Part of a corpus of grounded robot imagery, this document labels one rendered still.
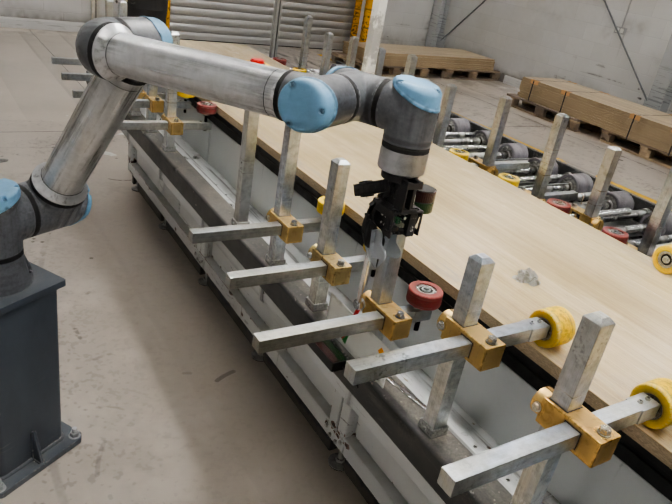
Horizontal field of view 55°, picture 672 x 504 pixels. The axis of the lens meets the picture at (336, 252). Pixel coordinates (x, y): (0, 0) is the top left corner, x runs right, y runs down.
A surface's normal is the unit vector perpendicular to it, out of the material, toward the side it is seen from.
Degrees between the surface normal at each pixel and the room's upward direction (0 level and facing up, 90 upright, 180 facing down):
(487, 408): 90
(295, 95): 90
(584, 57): 90
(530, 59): 90
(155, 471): 0
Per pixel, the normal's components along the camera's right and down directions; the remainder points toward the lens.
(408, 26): 0.53, 0.44
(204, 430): 0.16, -0.89
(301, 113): -0.44, 0.33
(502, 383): -0.85, 0.10
